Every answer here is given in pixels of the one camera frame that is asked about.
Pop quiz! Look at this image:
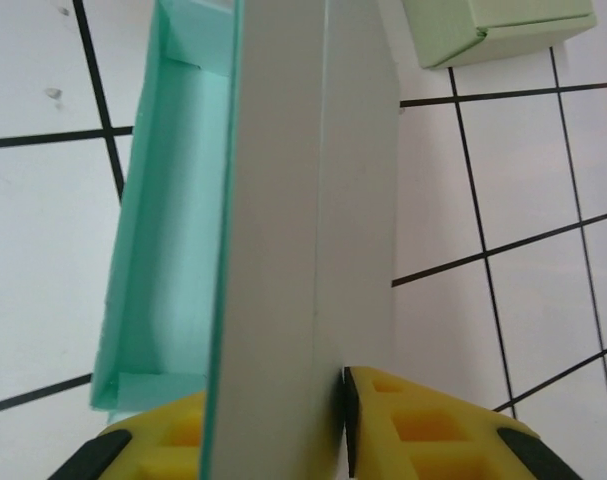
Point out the light blue paper box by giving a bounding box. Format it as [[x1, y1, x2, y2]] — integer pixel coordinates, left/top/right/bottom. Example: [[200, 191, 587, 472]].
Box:
[[88, 0, 402, 480]]

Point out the light green paper box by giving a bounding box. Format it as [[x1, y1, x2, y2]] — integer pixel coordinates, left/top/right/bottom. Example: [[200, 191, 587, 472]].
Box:
[[400, 0, 598, 70]]

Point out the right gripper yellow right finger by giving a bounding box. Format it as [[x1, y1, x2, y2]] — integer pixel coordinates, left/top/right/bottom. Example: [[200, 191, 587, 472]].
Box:
[[340, 366, 579, 480]]

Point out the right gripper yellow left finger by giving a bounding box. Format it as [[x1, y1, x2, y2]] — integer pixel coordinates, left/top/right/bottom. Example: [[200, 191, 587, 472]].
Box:
[[47, 389, 209, 480]]

